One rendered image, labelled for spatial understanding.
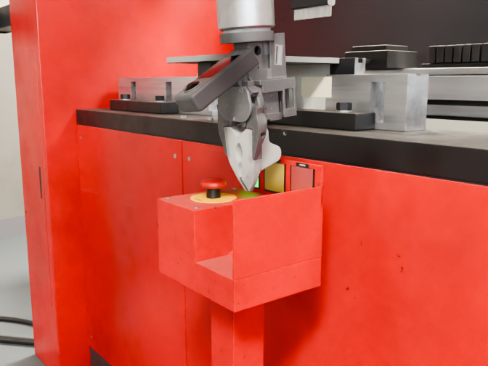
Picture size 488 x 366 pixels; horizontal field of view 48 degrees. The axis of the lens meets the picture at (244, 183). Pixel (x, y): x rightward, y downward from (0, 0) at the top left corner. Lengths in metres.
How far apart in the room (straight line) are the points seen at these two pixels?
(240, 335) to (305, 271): 0.14
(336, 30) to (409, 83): 0.84
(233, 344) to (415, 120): 0.47
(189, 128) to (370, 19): 0.71
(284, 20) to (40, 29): 0.78
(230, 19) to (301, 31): 1.16
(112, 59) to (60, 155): 0.34
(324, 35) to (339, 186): 0.97
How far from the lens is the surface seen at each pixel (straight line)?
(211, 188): 0.83
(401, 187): 0.82
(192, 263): 0.80
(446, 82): 1.21
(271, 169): 0.86
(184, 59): 0.98
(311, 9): 1.15
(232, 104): 0.74
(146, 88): 1.62
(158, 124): 1.33
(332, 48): 1.78
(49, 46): 1.75
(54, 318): 1.91
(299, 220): 0.77
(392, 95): 0.97
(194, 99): 0.67
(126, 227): 1.54
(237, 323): 0.84
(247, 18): 0.72
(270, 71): 0.75
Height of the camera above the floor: 0.96
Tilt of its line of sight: 10 degrees down
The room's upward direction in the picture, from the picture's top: straight up
